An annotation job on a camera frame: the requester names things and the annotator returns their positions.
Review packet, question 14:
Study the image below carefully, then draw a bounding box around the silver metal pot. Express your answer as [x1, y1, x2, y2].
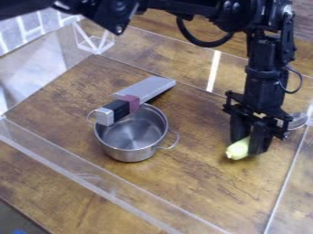
[93, 103, 179, 163]

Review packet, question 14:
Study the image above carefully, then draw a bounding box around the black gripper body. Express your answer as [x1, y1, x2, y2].
[222, 76, 291, 140]

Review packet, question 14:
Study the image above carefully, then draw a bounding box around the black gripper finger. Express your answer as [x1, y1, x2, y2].
[230, 114, 250, 143]
[249, 121, 273, 155]

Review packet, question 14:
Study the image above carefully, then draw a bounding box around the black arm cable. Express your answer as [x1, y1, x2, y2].
[175, 16, 235, 48]

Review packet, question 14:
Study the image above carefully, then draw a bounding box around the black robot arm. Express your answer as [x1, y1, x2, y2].
[0, 0, 295, 155]

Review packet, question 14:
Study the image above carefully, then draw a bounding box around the clear acrylic corner bracket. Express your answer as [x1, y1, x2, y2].
[72, 22, 115, 55]

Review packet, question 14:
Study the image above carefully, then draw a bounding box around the clear acrylic enclosure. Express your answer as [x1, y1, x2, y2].
[0, 21, 313, 234]

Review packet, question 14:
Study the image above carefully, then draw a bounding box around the silver block with dark bands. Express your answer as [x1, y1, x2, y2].
[95, 76, 176, 126]

